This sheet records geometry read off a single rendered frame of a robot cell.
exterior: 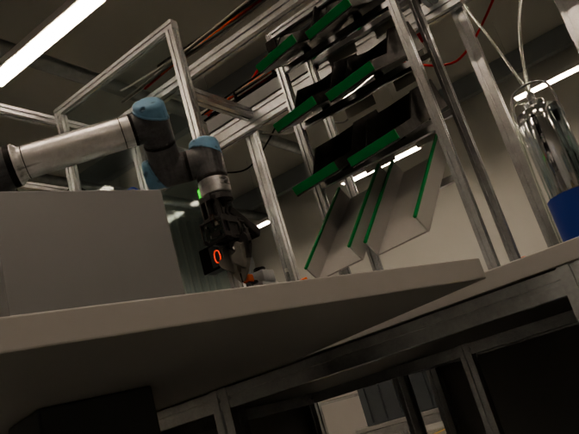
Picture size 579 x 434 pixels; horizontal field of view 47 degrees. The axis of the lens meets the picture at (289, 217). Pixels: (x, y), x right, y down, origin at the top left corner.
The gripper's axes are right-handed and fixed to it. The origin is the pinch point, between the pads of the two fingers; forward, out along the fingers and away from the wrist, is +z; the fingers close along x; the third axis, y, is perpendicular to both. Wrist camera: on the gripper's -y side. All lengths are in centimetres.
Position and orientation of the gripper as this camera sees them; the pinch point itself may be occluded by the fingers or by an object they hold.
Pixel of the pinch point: (244, 276)
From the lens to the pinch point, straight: 155.4
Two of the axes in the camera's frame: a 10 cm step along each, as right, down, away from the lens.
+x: 7.7, -3.9, -5.1
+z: 2.7, 9.2, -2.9
